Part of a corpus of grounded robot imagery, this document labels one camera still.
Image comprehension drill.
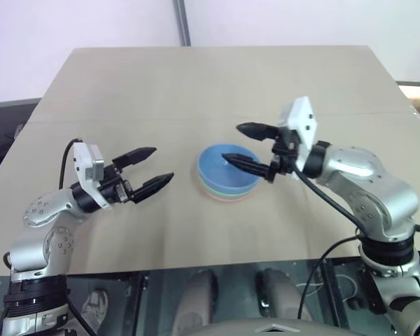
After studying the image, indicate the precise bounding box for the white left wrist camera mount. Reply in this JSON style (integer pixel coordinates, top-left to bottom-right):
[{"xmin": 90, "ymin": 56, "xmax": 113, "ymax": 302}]
[{"xmin": 72, "ymin": 141, "xmax": 113, "ymax": 210}]

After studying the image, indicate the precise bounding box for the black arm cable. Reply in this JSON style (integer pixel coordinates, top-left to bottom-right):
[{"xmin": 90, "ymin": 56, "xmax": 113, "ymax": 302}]
[
  {"xmin": 293, "ymin": 164, "xmax": 370, "ymax": 321},
  {"xmin": 58, "ymin": 139, "xmax": 84, "ymax": 188}
]

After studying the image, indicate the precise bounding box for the dark grey furniture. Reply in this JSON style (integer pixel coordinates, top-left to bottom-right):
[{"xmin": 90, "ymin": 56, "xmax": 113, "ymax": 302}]
[{"xmin": 0, "ymin": 97, "xmax": 41, "ymax": 176}]

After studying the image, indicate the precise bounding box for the grey metal post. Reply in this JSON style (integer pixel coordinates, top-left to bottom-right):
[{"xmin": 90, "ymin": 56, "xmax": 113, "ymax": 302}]
[{"xmin": 174, "ymin": 0, "xmax": 192, "ymax": 47}]

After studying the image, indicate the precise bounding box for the grey robot left leg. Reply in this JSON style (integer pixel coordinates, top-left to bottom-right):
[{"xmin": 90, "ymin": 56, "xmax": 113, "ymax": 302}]
[{"xmin": 170, "ymin": 268, "xmax": 220, "ymax": 336}]

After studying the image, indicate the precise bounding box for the grey robot torso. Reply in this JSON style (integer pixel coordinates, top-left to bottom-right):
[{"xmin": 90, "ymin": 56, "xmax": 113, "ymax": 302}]
[{"xmin": 195, "ymin": 316, "xmax": 374, "ymax": 336}]

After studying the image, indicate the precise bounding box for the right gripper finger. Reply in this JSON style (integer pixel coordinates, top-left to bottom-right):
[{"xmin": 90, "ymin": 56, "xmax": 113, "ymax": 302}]
[
  {"xmin": 235, "ymin": 122, "xmax": 279, "ymax": 142},
  {"xmin": 222, "ymin": 153, "xmax": 271, "ymax": 183}
]

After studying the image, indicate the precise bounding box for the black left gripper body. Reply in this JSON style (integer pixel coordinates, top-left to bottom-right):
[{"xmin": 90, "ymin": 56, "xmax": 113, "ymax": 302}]
[{"xmin": 97, "ymin": 163, "xmax": 136, "ymax": 207}]

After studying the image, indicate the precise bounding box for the pink bowl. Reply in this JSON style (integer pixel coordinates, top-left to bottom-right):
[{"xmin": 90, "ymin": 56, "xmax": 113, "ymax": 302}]
[{"xmin": 204, "ymin": 188, "xmax": 257, "ymax": 203}]

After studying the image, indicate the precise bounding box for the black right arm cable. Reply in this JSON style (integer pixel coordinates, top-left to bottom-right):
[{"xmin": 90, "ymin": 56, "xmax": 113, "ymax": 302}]
[{"xmin": 293, "ymin": 164, "xmax": 370, "ymax": 321}]

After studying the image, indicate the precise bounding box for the grey robot right leg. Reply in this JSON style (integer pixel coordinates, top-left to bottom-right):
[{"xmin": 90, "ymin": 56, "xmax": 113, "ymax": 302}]
[{"xmin": 254, "ymin": 267, "xmax": 302, "ymax": 325}]

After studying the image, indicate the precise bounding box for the blue bowl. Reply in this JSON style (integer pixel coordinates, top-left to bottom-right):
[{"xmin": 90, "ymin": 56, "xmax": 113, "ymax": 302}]
[{"xmin": 195, "ymin": 142, "xmax": 261, "ymax": 193}]

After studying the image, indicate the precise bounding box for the thin white cable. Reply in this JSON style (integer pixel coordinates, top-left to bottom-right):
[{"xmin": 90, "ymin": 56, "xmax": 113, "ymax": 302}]
[{"xmin": 297, "ymin": 274, "xmax": 358, "ymax": 304}]

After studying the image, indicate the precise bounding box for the grey sneaker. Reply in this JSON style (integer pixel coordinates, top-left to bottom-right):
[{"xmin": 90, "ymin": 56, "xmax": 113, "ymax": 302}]
[{"xmin": 81, "ymin": 288, "xmax": 110, "ymax": 323}]

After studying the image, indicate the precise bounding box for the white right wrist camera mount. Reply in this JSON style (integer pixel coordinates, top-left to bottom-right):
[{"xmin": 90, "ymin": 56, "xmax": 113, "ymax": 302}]
[{"xmin": 277, "ymin": 96, "xmax": 319, "ymax": 169}]

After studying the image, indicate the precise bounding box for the green bowl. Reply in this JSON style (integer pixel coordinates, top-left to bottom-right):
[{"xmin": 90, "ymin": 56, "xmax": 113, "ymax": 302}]
[{"xmin": 199, "ymin": 181, "xmax": 258, "ymax": 198}]

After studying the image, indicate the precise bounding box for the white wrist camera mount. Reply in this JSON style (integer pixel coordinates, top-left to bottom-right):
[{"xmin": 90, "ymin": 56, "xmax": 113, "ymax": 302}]
[
  {"xmin": 72, "ymin": 141, "xmax": 113, "ymax": 210},
  {"xmin": 277, "ymin": 96, "xmax": 319, "ymax": 169}
]

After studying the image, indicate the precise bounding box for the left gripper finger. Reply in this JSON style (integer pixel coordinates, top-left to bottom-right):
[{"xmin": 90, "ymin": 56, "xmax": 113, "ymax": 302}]
[
  {"xmin": 112, "ymin": 146, "xmax": 158, "ymax": 172},
  {"xmin": 132, "ymin": 172, "xmax": 176, "ymax": 205}
]

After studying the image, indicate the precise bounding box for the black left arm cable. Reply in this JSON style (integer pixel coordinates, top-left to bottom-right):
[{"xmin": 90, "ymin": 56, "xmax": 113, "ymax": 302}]
[{"xmin": 58, "ymin": 139, "xmax": 84, "ymax": 188}]

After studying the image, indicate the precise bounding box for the beige table cover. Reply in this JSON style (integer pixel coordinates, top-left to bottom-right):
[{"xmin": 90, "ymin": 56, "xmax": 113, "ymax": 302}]
[{"xmin": 0, "ymin": 45, "xmax": 420, "ymax": 278}]

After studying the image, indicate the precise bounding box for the grey robot leg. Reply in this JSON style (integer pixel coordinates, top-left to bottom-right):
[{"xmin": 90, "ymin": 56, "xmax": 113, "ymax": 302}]
[
  {"xmin": 170, "ymin": 268, "xmax": 220, "ymax": 336},
  {"xmin": 254, "ymin": 267, "xmax": 302, "ymax": 325}
]

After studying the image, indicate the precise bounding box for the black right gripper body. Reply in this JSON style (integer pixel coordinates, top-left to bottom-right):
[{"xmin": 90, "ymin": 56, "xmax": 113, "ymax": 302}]
[{"xmin": 265, "ymin": 125, "xmax": 301, "ymax": 183}]

